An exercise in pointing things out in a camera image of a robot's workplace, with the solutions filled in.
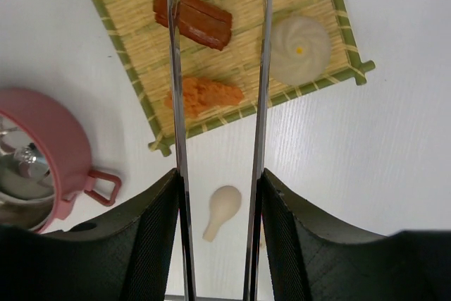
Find bamboo serving mat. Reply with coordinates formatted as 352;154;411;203
92;0;375;156

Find metal tongs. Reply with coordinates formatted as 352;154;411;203
166;0;273;300

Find orange fried food piece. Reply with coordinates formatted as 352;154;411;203
183;77;244;118

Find pink steel-lined pot with handles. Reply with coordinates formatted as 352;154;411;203
1;87;122;233

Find white round bun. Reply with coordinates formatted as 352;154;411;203
270;16;332;86

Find cream small spoon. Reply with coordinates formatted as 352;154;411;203
202;185;242;242

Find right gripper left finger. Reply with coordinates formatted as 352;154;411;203
1;170;178;300

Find brown eel slice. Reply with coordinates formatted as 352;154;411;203
152;0;233;51

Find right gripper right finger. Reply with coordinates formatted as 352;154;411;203
262;171;450;300

